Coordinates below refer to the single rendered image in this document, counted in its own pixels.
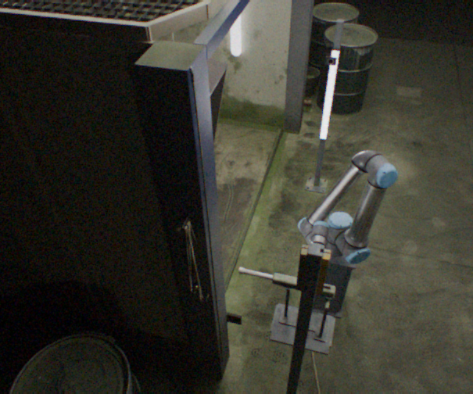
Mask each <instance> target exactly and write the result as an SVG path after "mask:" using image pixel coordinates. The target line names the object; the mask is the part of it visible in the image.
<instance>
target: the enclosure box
mask: <svg viewBox="0 0 473 394"><path fill-rule="evenodd" d="M207 67H208V78H209V89H210V108H211V120H212V130H213V143H214V139H215V135H216V130H217V121H218V117H219V112H220V107H221V103H222V98H223V93H224V86H225V81H226V76H227V71H228V63H224V62H221V61H217V60H215V59H211V58H209V60H208V61H207Z"/></svg>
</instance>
